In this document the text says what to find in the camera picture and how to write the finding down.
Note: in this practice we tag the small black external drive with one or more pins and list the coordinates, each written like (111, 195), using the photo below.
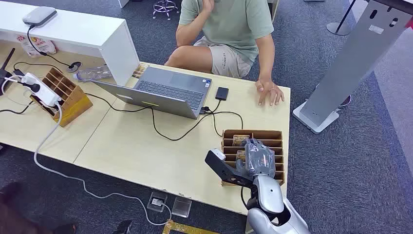
(222, 93)

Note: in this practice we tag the clear floor socket lid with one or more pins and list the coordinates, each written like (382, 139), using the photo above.
(181, 206)

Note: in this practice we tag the black camera bracket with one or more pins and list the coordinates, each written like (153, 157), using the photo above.
(226, 171)

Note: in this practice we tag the chrome swivel chair base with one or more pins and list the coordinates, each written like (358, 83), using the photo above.
(165, 7)

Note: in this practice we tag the person's left forearm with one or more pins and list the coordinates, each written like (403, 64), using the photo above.
(265, 58)

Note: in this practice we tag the floor socket box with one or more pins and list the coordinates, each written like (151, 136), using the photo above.
(157, 202)

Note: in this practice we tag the black flat floor object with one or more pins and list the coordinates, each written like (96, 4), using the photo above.
(123, 227)

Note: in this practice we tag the white desk riser shelf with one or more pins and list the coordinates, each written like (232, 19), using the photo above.
(84, 32)

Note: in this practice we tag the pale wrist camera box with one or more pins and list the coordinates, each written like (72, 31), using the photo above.
(218, 154)

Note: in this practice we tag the slotted wooden card holder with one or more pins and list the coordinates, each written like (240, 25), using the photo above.
(280, 139)
(72, 103)

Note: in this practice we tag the stanchion pole with round base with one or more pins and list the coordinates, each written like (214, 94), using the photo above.
(338, 28)

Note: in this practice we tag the black plug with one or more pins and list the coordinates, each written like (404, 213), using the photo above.
(32, 86)

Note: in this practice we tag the yellow floor tape frame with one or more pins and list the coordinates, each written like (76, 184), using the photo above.
(184, 228)

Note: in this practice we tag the grey open laptop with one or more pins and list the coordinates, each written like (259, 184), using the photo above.
(167, 90)

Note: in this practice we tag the person's right hand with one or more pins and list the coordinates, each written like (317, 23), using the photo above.
(208, 5)

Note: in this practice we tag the clear plastic water bottle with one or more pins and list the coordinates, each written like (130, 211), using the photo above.
(93, 73)

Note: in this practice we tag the flat grey rounded device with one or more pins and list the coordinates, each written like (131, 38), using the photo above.
(39, 15)

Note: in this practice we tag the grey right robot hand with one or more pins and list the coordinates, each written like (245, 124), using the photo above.
(258, 160)

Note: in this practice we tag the person's right forearm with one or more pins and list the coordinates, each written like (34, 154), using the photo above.
(188, 30)

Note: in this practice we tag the grey kiosk stand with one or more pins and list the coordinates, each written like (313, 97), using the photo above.
(351, 61)

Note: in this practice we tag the person's left hand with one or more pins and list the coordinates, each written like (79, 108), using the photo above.
(269, 90)

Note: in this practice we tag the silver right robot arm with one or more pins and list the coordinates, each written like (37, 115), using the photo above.
(269, 197)

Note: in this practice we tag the person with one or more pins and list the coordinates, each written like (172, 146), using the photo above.
(229, 29)

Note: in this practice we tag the dark shoe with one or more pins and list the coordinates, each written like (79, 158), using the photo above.
(346, 101)

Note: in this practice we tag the white power strip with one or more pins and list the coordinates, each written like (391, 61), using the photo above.
(42, 90)

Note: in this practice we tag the white printed snack bag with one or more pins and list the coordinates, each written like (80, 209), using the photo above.
(40, 46)

